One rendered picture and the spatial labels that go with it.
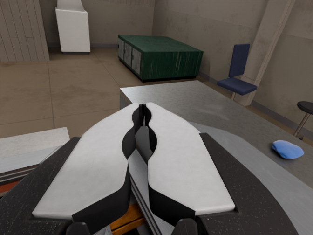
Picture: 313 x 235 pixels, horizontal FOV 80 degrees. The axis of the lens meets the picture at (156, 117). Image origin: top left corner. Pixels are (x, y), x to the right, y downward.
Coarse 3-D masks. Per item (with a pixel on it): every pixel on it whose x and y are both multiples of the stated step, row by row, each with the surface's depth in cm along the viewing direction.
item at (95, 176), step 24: (120, 120) 10; (96, 144) 8; (120, 144) 8; (72, 168) 7; (96, 168) 7; (120, 168) 7; (48, 192) 6; (72, 192) 6; (96, 192) 6; (120, 192) 6; (48, 216) 6; (72, 216) 6; (96, 216) 6; (120, 216) 7
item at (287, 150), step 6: (276, 144) 77; (282, 144) 77; (288, 144) 77; (276, 150) 75; (282, 150) 74; (288, 150) 74; (294, 150) 74; (300, 150) 75; (282, 156) 73; (288, 156) 72; (294, 156) 72
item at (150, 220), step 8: (24, 168) 79; (32, 168) 81; (0, 176) 76; (8, 176) 77; (16, 176) 78; (24, 176) 79; (0, 184) 76; (136, 192) 77; (136, 200) 76; (144, 208) 71; (144, 216) 71; (152, 216) 67; (152, 224) 67; (152, 232) 66; (160, 232) 63
